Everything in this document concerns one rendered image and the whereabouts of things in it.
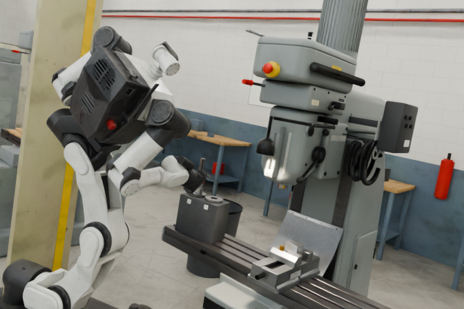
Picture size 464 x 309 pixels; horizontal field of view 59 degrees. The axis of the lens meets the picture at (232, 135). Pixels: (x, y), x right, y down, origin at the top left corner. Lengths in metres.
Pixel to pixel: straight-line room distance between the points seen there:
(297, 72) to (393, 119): 0.49
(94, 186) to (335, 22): 1.23
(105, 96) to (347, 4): 1.11
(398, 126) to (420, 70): 4.22
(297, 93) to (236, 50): 5.95
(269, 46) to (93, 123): 0.71
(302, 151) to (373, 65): 4.61
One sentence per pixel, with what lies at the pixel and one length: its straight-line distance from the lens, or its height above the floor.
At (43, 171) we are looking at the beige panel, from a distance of 3.03.
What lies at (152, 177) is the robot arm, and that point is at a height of 1.28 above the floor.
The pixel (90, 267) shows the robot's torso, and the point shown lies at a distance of 1.75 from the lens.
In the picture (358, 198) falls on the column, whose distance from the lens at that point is 2.09.
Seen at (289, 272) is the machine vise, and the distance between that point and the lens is 1.71.
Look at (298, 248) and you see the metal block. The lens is 1.78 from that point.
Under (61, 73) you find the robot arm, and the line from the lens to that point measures 1.80.
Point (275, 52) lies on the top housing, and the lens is 1.60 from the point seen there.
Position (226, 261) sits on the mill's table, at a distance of 1.90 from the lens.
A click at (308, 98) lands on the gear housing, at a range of 1.60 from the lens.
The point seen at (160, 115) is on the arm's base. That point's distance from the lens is 1.43.
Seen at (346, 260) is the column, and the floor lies 0.94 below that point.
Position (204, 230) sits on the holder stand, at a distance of 1.99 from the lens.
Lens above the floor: 1.64
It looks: 6 degrees down
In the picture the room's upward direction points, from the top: 10 degrees clockwise
